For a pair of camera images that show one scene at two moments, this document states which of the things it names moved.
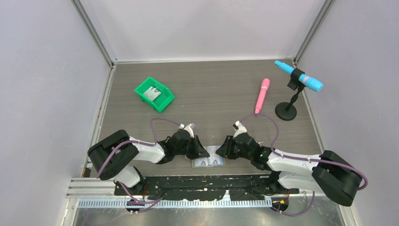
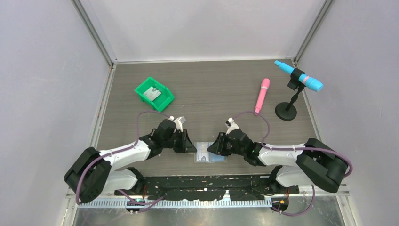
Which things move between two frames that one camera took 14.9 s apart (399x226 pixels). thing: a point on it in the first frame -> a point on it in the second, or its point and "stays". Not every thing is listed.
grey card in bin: [152, 93] stays
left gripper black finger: [200, 151] -> [188, 146]
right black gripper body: [237, 153] stays
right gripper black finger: [226, 149] -> [218, 147]
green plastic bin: [164, 99] stays
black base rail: [246, 187] stays
